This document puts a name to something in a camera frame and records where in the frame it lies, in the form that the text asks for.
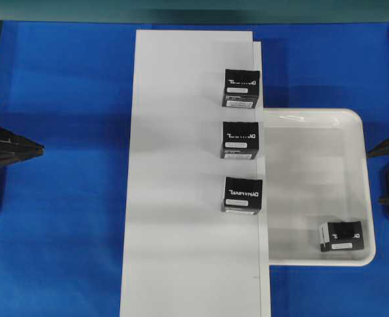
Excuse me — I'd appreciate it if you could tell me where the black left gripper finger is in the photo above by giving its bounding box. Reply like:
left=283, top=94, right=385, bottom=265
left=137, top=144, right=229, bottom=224
left=0, top=127, right=44, bottom=168

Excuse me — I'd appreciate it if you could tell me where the black dynamixel box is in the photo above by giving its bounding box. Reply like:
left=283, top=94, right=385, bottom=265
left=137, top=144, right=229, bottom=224
left=318, top=221, right=365, bottom=252
left=222, top=69, right=260, bottom=109
left=221, top=122, right=260, bottom=160
left=221, top=177, right=264, bottom=215

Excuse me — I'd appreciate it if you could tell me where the white plastic tray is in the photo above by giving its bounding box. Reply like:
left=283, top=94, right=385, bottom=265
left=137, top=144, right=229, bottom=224
left=264, top=108, right=376, bottom=267

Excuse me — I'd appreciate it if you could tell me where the black Dynamixel box in tray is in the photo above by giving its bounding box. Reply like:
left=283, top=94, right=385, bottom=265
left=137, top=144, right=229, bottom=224
left=318, top=221, right=365, bottom=252

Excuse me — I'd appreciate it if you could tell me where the white base board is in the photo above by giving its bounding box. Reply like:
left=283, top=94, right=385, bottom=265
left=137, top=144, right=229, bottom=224
left=120, top=30, right=271, bottom=316

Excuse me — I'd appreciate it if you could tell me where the blue table cloth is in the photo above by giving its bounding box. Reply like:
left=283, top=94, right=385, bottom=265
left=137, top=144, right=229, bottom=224
left=0, top=21, right=389, bottom=316

